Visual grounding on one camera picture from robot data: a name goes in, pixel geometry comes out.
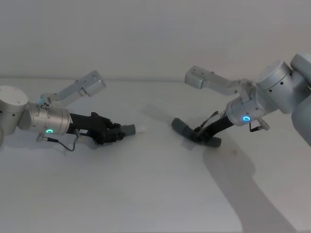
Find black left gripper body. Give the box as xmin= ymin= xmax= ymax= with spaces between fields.
xmin=66 ymin=112 xmax=113 ymax=146

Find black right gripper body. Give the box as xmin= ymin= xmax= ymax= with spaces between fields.
xmin=192 ymin=112 xmax=235 ymax=143

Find thin dark left gripper cable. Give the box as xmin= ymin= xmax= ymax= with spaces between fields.
xmin=36 ymin=129 xmax=81 ymax=152

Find white curtain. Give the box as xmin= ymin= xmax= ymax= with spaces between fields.
xmin=0 ymin=0 xmax=311 ymax=83

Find thin dark right gripper cable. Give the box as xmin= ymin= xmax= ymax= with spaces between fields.
xmin=249 ymin=118 xmax=271 ymax=133

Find thin dark gripper cable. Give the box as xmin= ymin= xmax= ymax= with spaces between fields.
xmin=249 ymin=118 xmax=271 ymax=133
xmin=36 ymin=129 xmax=81 ymax=152

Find white table cloth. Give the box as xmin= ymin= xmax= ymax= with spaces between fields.
xmin=0 ymin=77 xmax=311 ymax=233

